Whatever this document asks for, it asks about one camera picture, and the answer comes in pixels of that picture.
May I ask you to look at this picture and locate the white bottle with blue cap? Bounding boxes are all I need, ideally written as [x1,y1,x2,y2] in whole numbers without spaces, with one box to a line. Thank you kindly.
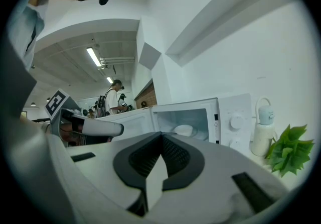
[249,96,278,157]

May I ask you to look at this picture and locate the green artificial plant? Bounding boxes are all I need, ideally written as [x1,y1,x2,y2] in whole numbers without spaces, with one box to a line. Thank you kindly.
[265,124,315,178]

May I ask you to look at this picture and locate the white box appliance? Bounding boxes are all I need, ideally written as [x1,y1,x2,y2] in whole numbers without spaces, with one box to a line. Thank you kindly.
[96,93,253,149]

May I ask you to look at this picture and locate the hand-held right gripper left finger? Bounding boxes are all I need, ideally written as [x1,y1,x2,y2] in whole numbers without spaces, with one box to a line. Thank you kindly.
[46,131,163,224]

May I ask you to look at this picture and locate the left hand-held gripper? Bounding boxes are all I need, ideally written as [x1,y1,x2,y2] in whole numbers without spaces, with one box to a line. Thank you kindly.
[44,88,125,147]

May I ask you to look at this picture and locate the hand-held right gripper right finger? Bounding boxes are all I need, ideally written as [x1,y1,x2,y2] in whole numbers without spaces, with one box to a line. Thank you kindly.
[149,132,289,224]

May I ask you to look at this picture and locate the white plate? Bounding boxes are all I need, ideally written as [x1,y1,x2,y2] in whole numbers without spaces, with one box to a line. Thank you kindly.
[174,124,194,137]

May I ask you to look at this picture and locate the white ceiling pipes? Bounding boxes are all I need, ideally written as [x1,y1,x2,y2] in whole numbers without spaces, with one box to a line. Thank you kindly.
[99,56,136,65]

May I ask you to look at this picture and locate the person's light blue shirt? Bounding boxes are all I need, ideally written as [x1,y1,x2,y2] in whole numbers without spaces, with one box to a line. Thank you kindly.
[7,4,47,70]

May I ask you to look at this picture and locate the person's left forearm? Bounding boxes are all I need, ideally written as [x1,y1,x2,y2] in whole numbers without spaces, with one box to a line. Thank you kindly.
[20,117,51,131]

